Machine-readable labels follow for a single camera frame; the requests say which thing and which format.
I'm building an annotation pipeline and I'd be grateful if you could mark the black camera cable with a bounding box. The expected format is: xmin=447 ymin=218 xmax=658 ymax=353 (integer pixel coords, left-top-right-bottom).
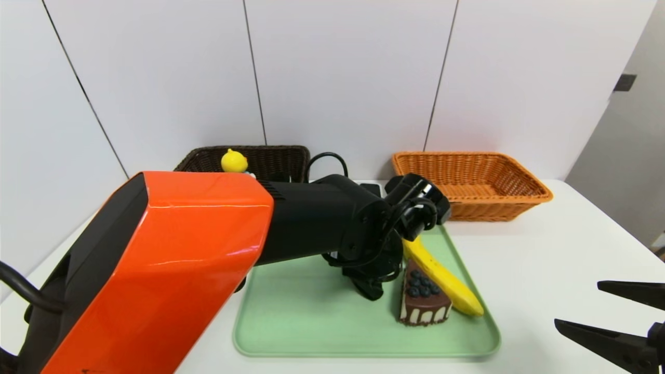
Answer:
xmin=305 ymin=152 xmax=350 ymax=182

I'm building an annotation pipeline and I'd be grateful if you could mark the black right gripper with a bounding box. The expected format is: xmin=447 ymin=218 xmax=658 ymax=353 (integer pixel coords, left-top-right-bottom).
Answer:
xmin=554 ymin=280 xmax=665 ymax=374

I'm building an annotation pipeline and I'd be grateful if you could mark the chocolate blueberry cake slice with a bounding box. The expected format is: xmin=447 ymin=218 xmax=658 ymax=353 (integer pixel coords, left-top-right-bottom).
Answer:
xmin=398 ymin=258 xmax=452 ymax=326

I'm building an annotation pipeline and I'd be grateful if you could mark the yellow banana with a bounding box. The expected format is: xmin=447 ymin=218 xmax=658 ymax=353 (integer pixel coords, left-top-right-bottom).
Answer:
xmin=403 ymin=236 xmax=485 ymax=317

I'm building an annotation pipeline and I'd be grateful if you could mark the yellow duck toy figure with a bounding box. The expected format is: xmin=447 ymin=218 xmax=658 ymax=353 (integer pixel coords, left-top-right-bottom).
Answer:
xmin=221 ymin=149 xmax=256 ymax=180

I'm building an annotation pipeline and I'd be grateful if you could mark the dark brown wicker basket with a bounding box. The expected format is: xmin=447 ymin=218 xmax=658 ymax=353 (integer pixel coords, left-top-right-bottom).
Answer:
xmin=174 ymin=145 xmax=311 ymax=183

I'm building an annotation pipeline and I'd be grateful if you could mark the orange wicker basket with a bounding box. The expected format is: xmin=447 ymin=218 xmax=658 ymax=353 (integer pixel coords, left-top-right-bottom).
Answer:
xmin=392 ymin=151 xmax=553 ymax=223

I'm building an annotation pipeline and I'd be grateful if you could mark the green plastic tray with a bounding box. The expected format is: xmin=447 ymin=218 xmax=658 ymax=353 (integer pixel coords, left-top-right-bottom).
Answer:
xmin=232 ymin=217 xmax=501 ymax=357

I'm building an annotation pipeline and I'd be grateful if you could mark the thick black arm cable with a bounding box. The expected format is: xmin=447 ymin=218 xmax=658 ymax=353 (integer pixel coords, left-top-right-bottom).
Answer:
xmin=0 ymin=260 xmax=58 ymax=314

